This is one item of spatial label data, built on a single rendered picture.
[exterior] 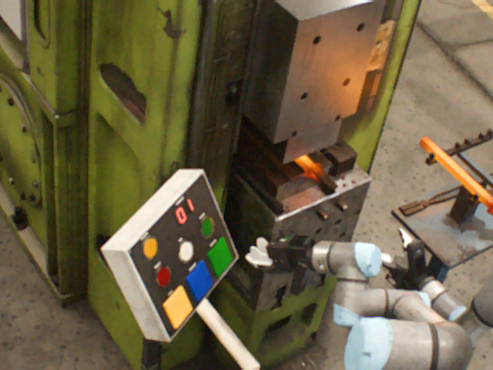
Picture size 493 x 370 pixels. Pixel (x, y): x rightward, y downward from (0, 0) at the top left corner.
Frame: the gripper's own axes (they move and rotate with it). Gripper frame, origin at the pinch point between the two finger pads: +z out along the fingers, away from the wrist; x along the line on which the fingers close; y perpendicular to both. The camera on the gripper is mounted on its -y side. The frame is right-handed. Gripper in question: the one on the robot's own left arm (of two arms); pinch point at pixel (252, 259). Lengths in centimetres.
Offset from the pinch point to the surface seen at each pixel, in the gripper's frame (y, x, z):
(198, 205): 15.9, -0.3, 10.4
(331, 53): 35, -43, -13
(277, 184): -1.7, -36.1, 12.9
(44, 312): -49, -17, 127
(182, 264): 7.4, 12.7, 10.3
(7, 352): -49, 6, 126
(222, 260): -1.0, 0.0, 9.6
